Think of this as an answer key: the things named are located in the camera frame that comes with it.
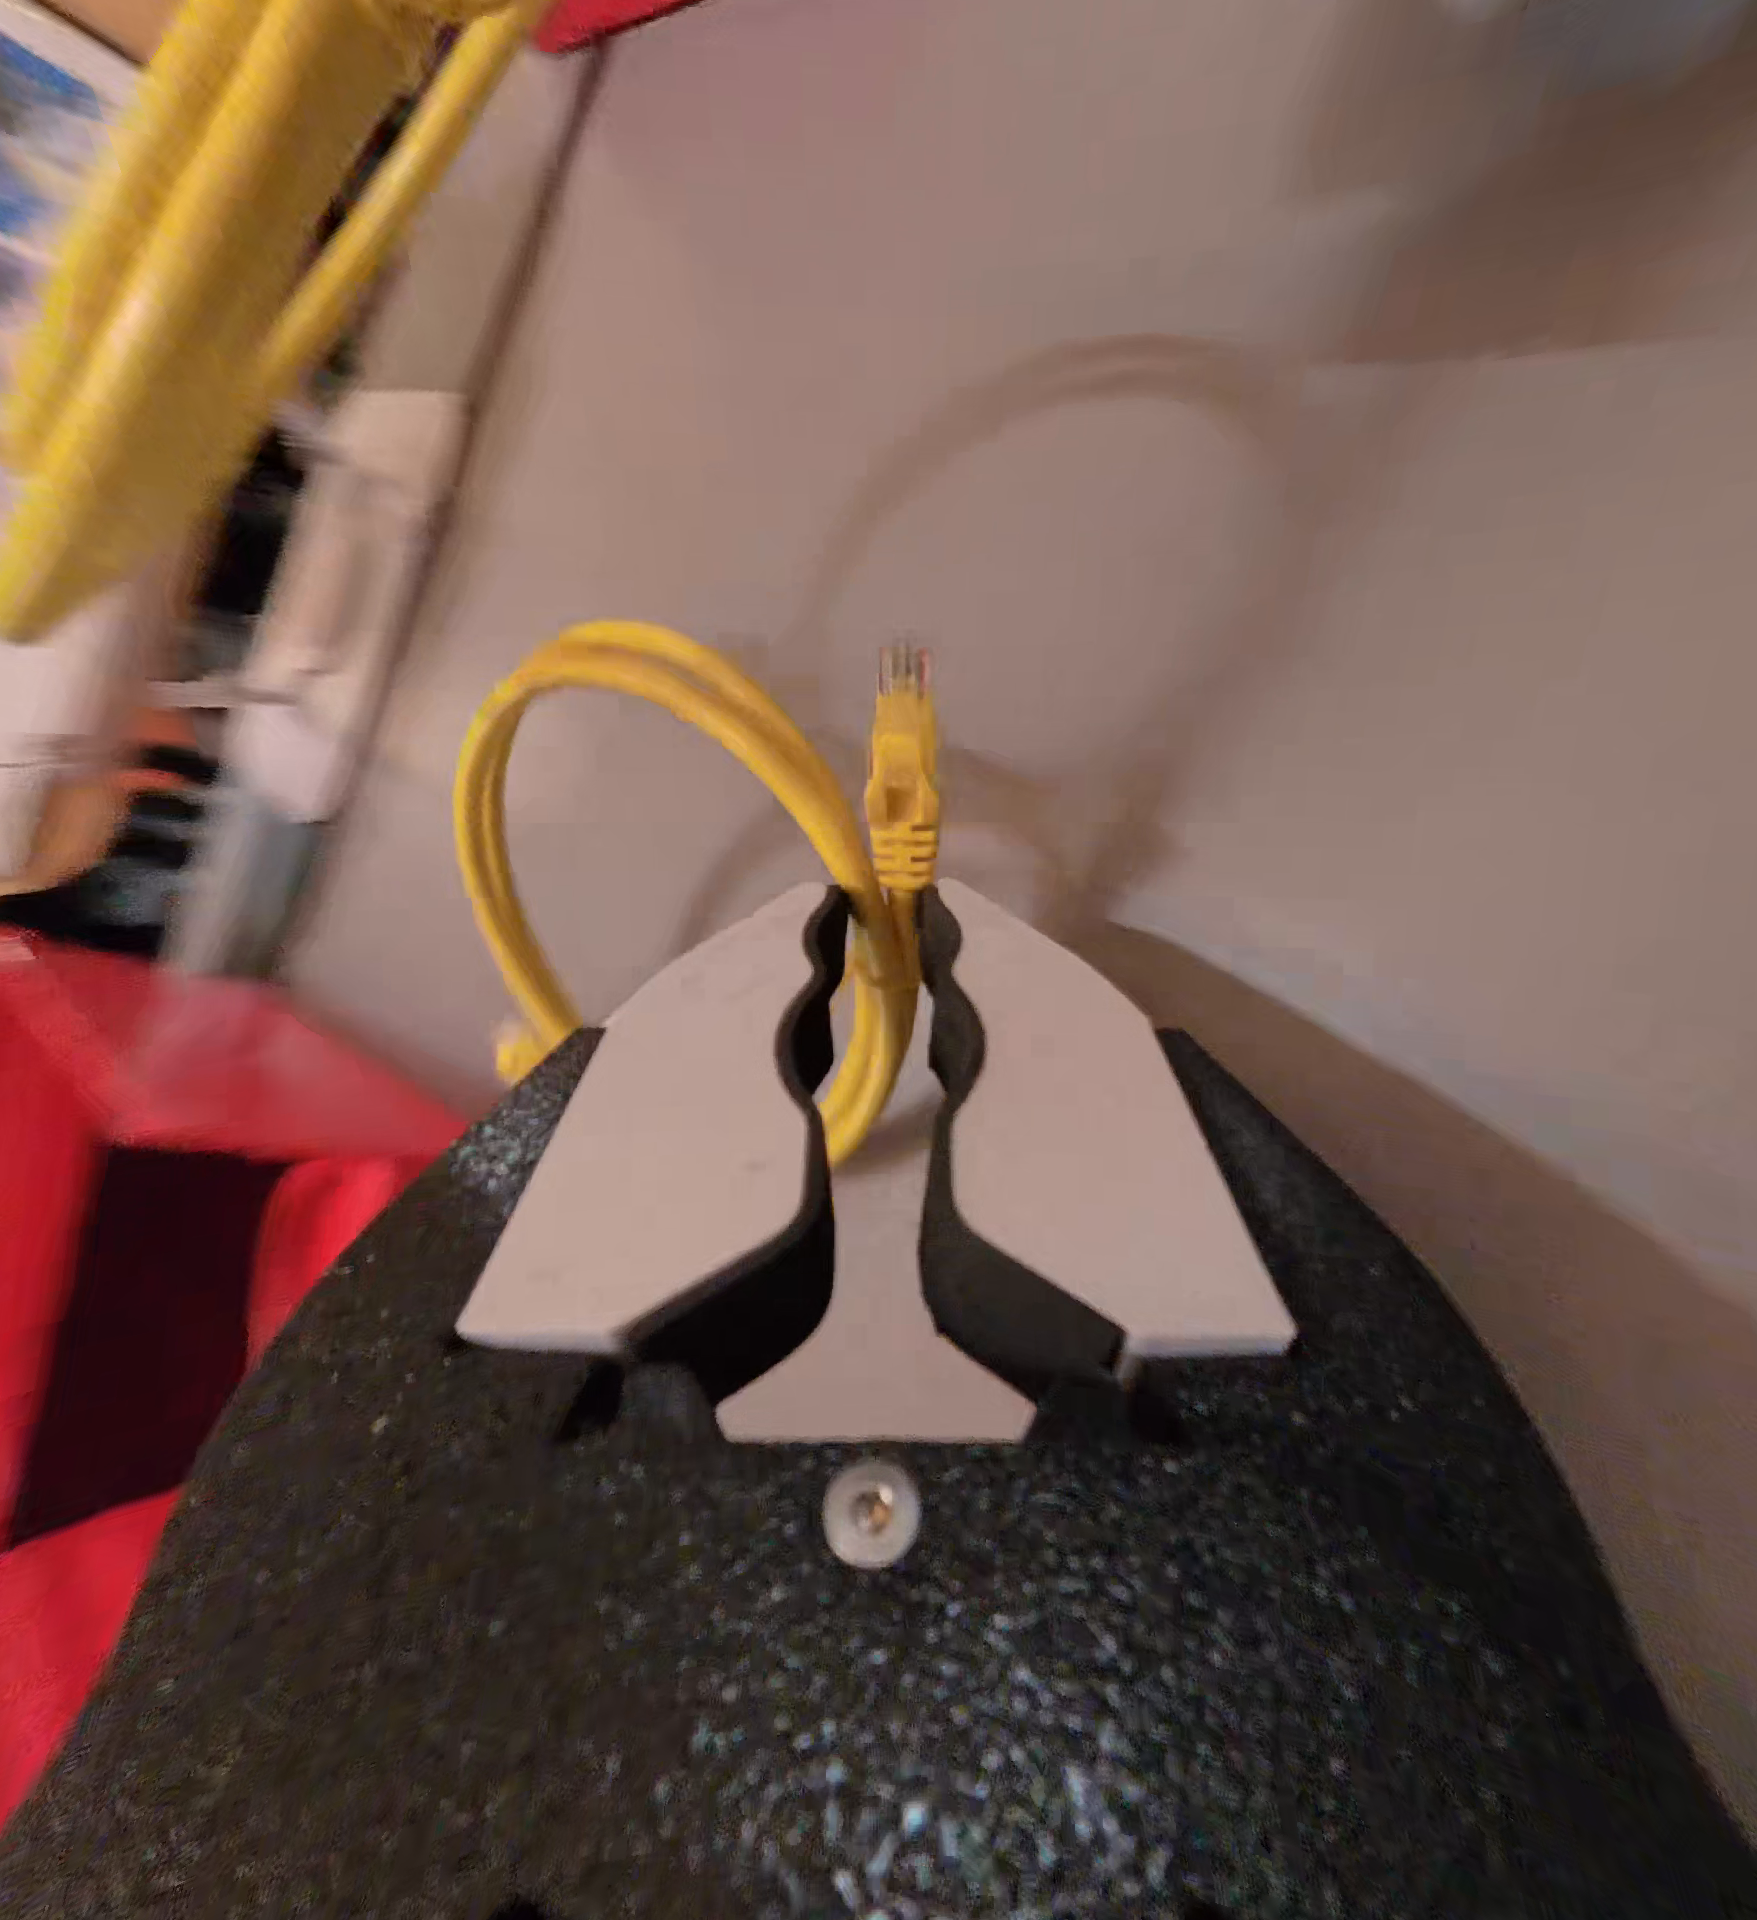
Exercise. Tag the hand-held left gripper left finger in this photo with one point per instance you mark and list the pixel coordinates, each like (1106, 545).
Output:
(669, 1154)

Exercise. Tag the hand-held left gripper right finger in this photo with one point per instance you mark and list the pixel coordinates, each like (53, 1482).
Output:
(1104, 1171)

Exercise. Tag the red fabric bag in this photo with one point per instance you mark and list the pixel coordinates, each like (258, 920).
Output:
(113, 1274)

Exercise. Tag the white shelf unit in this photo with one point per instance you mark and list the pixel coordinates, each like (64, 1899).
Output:
(348, 600)

